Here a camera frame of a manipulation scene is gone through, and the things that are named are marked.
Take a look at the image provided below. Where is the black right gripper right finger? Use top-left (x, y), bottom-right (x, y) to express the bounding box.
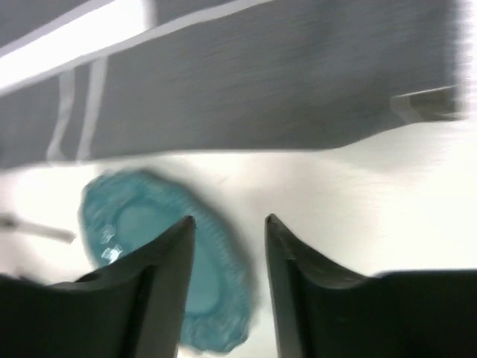
top-left (265, 214), bottom-right (380, 357)

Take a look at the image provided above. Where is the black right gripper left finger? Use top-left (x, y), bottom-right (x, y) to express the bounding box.
top-left (77, 216), bottom-right (195, 357)

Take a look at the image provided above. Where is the teal ceramic plate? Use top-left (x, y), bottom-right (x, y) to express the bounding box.
top-left (78, 170), bottom-right (253, 354)

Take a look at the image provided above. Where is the grey striped cloth placemat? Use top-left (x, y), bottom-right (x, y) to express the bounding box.
top-left (1, 1), bottom-right (458, 169)

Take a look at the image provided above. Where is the silver metal fork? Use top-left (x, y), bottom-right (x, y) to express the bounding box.
top-left (1, 213), bottom-right (76, 244)

